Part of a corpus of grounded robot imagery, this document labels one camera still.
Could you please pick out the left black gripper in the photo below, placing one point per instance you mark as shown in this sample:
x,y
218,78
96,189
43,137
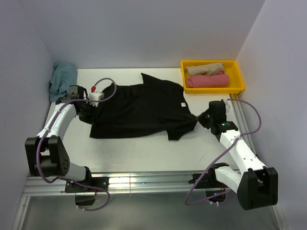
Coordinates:
x,y
90,120

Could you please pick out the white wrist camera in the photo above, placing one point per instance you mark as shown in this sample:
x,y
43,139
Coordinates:
x,y
227,104
95,96

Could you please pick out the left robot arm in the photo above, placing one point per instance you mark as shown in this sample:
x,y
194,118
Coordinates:
x,y
46,154

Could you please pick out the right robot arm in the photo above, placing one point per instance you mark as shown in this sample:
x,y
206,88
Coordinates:
x,y
255,184

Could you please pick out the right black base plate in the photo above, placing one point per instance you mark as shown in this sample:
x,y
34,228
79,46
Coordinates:
x,y
209,181

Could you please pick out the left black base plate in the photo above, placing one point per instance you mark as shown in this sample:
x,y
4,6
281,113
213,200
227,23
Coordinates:
x,y
94,184

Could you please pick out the yellow plastic bin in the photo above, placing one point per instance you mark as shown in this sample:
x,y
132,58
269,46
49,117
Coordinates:
x,y
236,84

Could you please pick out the aluminium mounting rail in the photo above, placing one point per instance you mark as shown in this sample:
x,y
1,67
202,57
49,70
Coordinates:
x,y
118,183

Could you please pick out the black t-shirt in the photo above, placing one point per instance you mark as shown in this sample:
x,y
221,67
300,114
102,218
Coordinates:
x,y
143,109

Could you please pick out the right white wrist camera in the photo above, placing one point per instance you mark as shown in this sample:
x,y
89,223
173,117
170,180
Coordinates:
x,y
227,104

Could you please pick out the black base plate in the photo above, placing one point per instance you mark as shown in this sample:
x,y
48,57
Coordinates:
x,y
209,181
94,184

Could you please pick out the beige rolled t-shirt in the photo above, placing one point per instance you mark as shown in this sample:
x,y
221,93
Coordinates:
x,y
209,69

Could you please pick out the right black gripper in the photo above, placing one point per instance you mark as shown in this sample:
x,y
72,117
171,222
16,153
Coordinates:
x,y
201,118

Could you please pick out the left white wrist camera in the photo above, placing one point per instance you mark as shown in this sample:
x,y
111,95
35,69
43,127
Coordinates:
x,y
95,96

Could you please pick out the pink rolled t-shirt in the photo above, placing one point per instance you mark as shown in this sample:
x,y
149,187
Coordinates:
x,y
208,81

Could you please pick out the blue crumpled t-shirt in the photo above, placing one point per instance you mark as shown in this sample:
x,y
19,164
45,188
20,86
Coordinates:
x,y
64,76

